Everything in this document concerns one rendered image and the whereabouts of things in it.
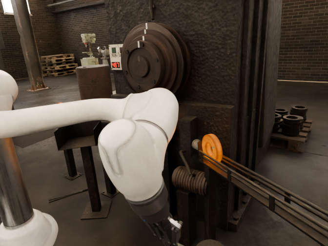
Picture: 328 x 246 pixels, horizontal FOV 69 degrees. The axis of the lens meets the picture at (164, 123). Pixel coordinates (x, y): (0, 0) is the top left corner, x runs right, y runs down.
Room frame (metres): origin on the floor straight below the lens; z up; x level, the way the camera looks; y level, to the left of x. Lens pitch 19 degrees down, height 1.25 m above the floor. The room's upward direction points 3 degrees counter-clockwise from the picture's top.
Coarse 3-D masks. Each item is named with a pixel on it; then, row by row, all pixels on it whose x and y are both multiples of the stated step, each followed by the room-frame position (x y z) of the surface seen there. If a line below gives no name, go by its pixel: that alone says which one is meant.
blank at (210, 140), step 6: (204, 138) 1.16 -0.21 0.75; (210, 138) 1.09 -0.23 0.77; (216, 138) 1.09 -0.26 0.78; (204, 144) 1.16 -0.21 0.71; (210, 144) 1.09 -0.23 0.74; (216, 144) 1.06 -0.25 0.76; (204, 150) 1.16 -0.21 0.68; (210, 150) 1.14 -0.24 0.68; (216, 150) 1.04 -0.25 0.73; (222, 150) 1.05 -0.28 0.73; (216, 156) 1.04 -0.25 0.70; (222, 156) 1.05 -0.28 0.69
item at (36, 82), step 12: (12, 0) 7.30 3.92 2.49; (24, 0) 7.51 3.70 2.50; (24, 12) 7.49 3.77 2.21; (24, 24) 7.43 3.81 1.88; (24, 36) 7.36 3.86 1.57; (24, 48) 7.27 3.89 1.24; (36, 48) 7.48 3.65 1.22; (36, 60) 7.51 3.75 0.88; (36, 72) 7.44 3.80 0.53; (36, 84) 7.37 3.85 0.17
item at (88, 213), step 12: (60, 132) 1.56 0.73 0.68; (72, 132) 1.68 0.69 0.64; (84, 132) 1.68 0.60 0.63; (96, 132) 1.53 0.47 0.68; (60, 144) 1.52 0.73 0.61; (72, 144) 1.54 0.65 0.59; (84, 144) 1.51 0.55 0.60; (96, 144) 1.48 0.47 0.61; (84, 156) 1.55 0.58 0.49; (84, 168) 1.55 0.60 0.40; (96, 180) 1.59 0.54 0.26; (96, 192) 1.55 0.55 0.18; (96, 204) 1.55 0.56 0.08; (108, 204) 1.63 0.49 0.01; (84, 216) 1.50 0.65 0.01; (96, 216) 1.49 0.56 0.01
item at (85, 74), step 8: (104, 64) 4.53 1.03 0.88; (80, 72) 4.11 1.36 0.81; (88, 72) 4.07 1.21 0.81; (96, 72) 4.10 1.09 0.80; (104, 72) 4.19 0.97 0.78; (80, 80) 4.13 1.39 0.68; (88, 80) 4.07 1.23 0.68; (96, 80) 4.09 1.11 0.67; (104, 80) 4.18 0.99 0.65; (80, 88) 4.17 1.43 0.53; (88, 88) 4.07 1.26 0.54; (96, 88) 4.08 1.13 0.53; (104, 88) 4.16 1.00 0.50; (88, 96) 4.08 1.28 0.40; (96, 96) 4.08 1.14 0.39; (104, 96) 4.14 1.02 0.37
